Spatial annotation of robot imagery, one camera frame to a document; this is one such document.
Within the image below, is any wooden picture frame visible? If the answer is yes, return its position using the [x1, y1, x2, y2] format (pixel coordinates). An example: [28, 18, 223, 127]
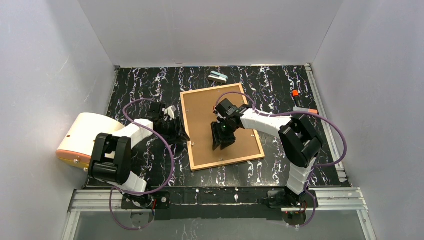
[179, 82, 266, 172]

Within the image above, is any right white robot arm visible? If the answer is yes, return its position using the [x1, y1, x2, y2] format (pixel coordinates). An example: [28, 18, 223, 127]
[211, 98, 323, 196]

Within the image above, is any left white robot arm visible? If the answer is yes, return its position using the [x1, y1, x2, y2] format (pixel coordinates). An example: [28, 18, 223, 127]
[87, 101, 190, 196]

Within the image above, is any teal white stapler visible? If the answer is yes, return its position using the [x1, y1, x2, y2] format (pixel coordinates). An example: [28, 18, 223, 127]
[207, 71, 228, 84]

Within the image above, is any black marker orange cap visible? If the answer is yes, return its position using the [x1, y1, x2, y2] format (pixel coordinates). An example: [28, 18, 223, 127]
[292, 90, 302, 108]

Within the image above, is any grey marker salmon cap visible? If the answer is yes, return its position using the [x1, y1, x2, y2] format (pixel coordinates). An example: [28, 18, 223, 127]
[293, 106, 319, 115]

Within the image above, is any white cylindrical orange-based device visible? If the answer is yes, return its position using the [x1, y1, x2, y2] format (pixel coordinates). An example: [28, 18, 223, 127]
[55, 112, 124, 169]

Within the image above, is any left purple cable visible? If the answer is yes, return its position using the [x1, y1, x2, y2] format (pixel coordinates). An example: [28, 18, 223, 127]
[109, 98, 176, 232]

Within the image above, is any purple cable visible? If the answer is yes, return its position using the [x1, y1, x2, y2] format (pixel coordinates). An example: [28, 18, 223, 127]
[109, 98, 176, 232]
[213, 91, 348, 229]

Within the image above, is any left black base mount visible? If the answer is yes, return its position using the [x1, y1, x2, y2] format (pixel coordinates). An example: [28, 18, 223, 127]
[121, 189, 171, 210]

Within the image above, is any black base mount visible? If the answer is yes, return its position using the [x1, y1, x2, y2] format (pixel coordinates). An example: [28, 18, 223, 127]
[262, 187, 319, 227]
[121, 189, 171, 210]

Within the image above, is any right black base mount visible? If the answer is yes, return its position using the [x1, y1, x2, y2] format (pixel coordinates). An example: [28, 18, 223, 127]
[262, 187, 319, 227]

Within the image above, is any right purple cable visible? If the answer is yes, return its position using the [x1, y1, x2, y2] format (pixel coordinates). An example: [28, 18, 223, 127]
[213, 91, 348, 229]

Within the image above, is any aluminium rail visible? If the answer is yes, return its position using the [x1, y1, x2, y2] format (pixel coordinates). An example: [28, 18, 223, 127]
[67, 187, 369, 213]

